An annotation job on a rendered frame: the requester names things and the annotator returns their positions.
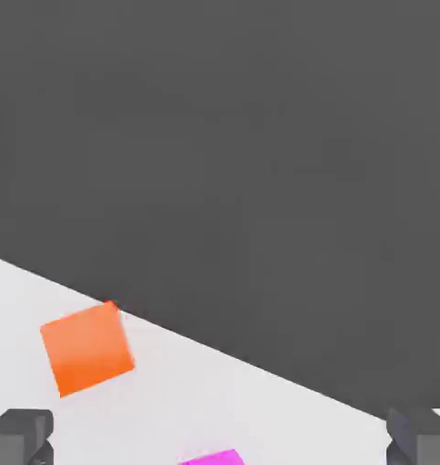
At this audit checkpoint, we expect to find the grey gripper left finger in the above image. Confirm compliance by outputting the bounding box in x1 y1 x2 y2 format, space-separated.
0 408 55 465

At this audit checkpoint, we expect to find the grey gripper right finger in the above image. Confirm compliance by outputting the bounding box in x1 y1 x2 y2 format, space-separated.
385 406 440 465

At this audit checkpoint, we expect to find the small magenta cube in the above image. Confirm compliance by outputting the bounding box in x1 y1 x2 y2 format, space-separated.
177 449 245 465

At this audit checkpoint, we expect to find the large orange box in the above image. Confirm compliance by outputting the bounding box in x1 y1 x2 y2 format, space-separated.
39 300 136 400

